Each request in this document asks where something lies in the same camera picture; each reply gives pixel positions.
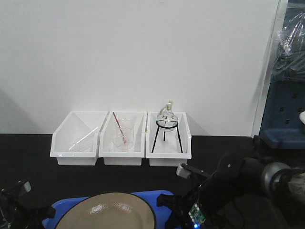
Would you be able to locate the dark blue pegboard rack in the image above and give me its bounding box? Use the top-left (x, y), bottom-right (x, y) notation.
top-left (259, 81), bottom-right (305, 149)

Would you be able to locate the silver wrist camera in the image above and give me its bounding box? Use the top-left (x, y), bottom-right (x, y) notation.
top-left (15, 180), bottom-right (31, 196)
top-left (176, 163), bottom-right (210, 179)

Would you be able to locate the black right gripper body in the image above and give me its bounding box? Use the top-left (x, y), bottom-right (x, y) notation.
top-left (177, 186), bottom-right (214, 229)

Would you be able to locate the glass alcohol lamp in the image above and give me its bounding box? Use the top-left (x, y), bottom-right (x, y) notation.
top-left (156, 100), bottom-right (178, 126)

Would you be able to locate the beige plate with black rim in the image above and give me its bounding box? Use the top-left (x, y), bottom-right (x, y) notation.
top-left (55, 192), bottom-right (157, 229)

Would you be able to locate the glass stirring rod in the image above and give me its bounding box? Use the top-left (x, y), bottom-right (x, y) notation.
top-left (69, 127), bottom-right (98, 152)

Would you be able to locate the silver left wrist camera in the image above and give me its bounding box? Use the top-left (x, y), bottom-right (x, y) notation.
top-left (15, 180), bottom-right (31, 196)

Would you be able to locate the white storage bin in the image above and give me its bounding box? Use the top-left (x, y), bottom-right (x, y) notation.
top-left (145, 112), bottom-right (192, 167)
top-left (99, 111), bottom-right (147, 166)
top-left (50, 111), bottom-right (109, 166)

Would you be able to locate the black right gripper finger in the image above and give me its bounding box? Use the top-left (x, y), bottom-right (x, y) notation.
top-left (157, 194), bottom-right (181, 212)

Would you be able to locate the right white storage bin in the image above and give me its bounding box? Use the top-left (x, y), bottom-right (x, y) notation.
top-left (145, 112), bottom-right (192, 167)

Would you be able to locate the clear plastic bag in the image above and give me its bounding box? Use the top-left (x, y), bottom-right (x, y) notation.
top-left (271, 0), bottom-right (305, 82)

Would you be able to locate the middle white storage bin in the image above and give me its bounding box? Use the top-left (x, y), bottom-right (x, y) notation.
top-left (99, 111), bottom-right (147, 166)

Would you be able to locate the red thermometer rod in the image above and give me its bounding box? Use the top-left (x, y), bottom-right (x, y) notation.
top-left (112, 112), bottom-right (127, 144)

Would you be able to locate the green circuit board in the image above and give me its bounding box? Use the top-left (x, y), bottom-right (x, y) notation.
top-left (188, 203), bottom-right (206, 227)

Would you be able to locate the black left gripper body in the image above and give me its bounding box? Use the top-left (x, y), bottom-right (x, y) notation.
top-left (0, 188), bottom-right (31, 229)

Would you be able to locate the left white storage bin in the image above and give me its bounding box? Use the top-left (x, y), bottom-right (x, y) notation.
top-left (50, 111), bottom-right (109, 166)

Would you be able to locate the black wire tripod stand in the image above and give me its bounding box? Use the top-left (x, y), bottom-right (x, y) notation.
top-left (152, 121), bottom-right (183, 153)

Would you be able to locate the clear glass beaker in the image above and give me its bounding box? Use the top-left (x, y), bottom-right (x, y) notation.
top-left (113, 119), bottom-right (134, 152)

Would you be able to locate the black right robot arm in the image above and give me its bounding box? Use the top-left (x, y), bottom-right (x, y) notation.
top-left (157, 151), bottom-right (305, 229)

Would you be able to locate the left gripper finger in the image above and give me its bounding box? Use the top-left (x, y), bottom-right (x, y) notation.
top-left (30, 206), bottom-right (55, 221)

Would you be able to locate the blue plastic tray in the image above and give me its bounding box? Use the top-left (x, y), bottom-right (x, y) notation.
top-left (43, 190), bottom-right (172, 229)

